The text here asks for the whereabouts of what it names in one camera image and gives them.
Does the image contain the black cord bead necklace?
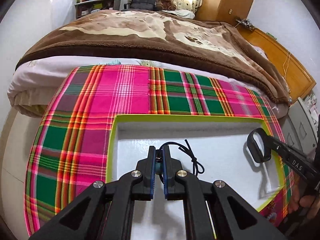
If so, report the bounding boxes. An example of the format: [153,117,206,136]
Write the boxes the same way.
[154,139,205,181]

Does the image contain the black smart band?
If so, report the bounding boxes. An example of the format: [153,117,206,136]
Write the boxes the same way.
[247,128,271,164]

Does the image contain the person right hand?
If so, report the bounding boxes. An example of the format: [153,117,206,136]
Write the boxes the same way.
[287,185,319,219]

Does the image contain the white nightstand drawers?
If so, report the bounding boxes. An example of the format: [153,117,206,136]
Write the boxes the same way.
[278,98,318,160]

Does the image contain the yellow-green shallow box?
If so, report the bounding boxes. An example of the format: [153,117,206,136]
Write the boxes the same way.
[106,114,284,239]

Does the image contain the pink plaid cloth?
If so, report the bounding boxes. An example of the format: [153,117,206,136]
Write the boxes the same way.
[24,64,284,235]

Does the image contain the wooden headboard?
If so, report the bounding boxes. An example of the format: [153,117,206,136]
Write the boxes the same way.
[237,25,316,102]

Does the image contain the white bed sheet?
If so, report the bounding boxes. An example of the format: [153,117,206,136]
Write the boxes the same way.
[6,56,151,118]

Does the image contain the brown fleece blanket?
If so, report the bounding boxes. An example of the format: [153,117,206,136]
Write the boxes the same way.
[18,10,289,104]

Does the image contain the wooden wardrobe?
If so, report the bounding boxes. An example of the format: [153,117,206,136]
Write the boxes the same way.
[195,0,253,26]

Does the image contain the teddy bear santa hat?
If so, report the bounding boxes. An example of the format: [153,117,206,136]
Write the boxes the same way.
[155,0,176,11]

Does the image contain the dark grey chair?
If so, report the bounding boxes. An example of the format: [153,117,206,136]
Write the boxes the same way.
[123,0,156,11]

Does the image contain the cluttered desk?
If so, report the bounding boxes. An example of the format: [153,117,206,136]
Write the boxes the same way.
[74,0,121,19]

